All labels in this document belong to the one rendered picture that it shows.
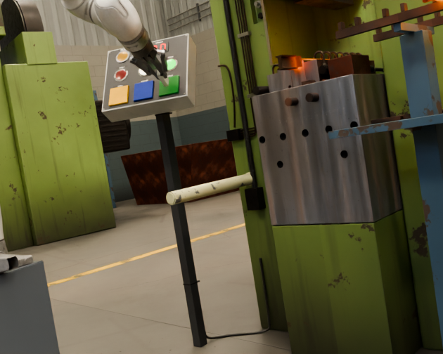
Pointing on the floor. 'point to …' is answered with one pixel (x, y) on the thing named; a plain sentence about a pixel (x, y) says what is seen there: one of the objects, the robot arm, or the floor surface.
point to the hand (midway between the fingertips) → (162, 77)
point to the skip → (213, 173)
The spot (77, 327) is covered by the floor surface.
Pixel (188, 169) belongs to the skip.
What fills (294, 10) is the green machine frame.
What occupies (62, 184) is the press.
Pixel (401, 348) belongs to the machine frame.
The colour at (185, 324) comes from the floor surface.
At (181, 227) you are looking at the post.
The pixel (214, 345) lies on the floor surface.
